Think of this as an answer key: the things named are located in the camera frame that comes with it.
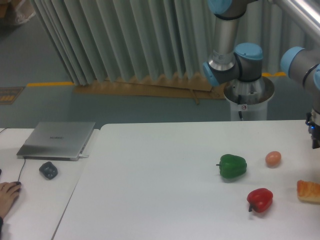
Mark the orange bread piece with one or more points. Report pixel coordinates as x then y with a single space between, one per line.
308 191

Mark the black computer mouse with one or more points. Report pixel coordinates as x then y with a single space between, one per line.
16 187

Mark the red bell pepper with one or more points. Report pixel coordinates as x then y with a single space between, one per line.
259 200

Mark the person hand on mouse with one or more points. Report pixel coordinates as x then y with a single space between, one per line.
7 198

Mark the dark sleeved forearm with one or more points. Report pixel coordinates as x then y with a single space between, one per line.
1 225

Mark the silver closed laptop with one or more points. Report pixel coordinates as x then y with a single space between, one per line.
57 140

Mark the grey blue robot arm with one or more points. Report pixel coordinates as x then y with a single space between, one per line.
239 68

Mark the small black plastic tray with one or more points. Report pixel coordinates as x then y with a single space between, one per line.
48 170

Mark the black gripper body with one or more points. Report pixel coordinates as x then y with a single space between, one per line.
313 123

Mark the white laptop cable plug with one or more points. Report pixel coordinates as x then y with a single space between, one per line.
81 156

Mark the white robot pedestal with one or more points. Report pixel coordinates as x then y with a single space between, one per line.
248 101

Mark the brown egg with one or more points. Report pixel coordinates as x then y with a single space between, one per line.
273 158

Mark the green bell pepper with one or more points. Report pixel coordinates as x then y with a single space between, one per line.
232 166

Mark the grey green curtain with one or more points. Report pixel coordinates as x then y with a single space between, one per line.
100 39

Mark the flat brown cardboard sheet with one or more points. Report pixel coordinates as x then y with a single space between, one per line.
196 87

